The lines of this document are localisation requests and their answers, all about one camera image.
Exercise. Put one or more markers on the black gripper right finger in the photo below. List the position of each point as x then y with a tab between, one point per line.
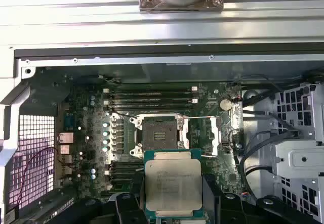
227	208

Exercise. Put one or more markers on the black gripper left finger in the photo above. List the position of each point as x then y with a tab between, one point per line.
126	208

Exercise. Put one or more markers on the silver green CPU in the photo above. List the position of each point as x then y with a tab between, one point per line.
172	183

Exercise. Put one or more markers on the metal socket cover frame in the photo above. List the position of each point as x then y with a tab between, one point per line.
215	138

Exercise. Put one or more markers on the black RAM slot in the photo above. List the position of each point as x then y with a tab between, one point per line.
124	163
152	95
121	179
121	174
152	106
124	168
152	100
152	89

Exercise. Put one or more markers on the CPU socket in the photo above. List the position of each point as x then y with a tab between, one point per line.
159	130

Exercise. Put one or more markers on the green motherboard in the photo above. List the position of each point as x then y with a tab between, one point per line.
212	176

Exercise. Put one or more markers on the silver perforated disk bay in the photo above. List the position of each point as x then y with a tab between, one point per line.
296	155

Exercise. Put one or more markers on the round silver coin battery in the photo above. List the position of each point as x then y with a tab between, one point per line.
224	104

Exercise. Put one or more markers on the black silver PC case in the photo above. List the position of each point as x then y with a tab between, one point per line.
162	64

